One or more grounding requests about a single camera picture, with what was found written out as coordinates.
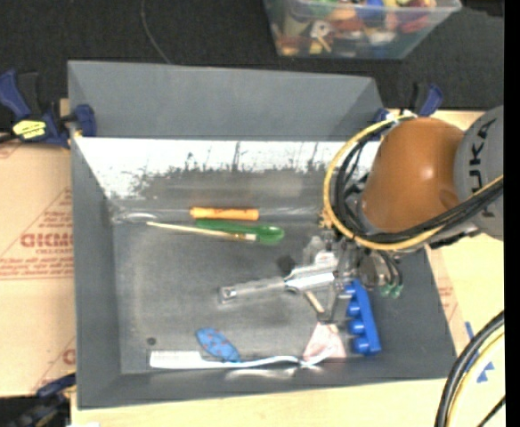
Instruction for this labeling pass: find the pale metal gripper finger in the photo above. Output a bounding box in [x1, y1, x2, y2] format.
[217, 262, 337, 305]
[329, 294, 354, 327]

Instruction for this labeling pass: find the short tan wooden stick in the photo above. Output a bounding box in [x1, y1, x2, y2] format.
[304, 291, 326, 314]

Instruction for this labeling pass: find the blue knobbed toy block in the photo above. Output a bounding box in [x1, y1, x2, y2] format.
[342, 278, 383, 357]

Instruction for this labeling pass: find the pink and white packet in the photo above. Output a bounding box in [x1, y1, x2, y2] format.
[302, 322, 348, 360]

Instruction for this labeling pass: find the green plastic spoon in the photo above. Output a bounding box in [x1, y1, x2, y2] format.
[195, 219, 286, 246]

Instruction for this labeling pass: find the grey metal bin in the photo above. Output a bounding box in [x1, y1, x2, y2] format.
[66, 60, 459, 408]

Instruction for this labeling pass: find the blue cloth with red dots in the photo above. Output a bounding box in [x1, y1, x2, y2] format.
[195, 326, 242, 364]

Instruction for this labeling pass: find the orange cylinder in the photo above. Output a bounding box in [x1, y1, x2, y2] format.
[189, 206, 260, 222]

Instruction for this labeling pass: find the pale wooden stick white tip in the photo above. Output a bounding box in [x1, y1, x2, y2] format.
[146, 221, 257, 243]

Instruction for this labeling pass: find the brown cardboard board red print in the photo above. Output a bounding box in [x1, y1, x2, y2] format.
[0, 133, 470, 399]

